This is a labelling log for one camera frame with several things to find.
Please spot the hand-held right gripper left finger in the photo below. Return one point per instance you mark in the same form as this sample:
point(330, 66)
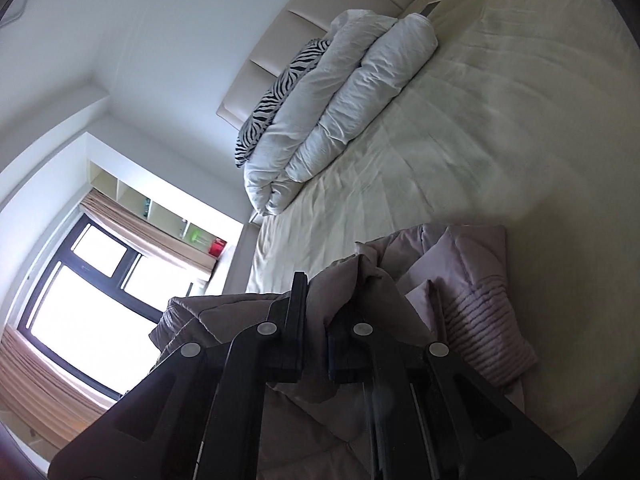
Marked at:
point(295, 320)

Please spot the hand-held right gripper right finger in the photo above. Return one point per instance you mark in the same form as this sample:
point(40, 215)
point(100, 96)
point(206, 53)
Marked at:
point(350, 355)

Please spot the mauve hooded puffer coat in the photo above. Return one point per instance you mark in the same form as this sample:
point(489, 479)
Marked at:
point(470, 285)

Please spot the red box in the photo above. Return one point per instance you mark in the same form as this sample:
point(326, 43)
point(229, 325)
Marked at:
point(217, 249)

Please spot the beige curtain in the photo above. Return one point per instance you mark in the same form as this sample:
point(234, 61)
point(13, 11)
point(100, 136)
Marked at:
point(150, 237)
point(45, 385)

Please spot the black framed window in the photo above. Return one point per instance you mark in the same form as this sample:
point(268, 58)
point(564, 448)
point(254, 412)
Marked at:
point(85, 320)

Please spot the zebra print pillow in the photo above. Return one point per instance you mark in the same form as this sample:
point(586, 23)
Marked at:
point(280, 95)

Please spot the white folded duvet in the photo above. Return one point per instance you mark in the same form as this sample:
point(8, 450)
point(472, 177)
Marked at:
point(350, 100)

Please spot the bed with beige sheet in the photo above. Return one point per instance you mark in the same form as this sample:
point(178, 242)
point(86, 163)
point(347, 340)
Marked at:
point(500, 110)

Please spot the beige padded headboard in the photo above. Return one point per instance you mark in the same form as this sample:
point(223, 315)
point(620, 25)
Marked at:
point(310, 25)

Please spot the white wall shelf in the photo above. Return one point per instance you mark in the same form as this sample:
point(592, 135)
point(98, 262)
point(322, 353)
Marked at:
point(165, 205)

